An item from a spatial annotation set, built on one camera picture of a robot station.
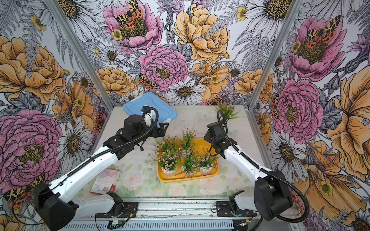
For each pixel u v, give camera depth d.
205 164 0.76
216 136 0.65
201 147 0.83
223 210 0.74
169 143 0.86
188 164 0.75
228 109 1.04
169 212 0.74
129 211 0.73
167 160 0.76
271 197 0.41
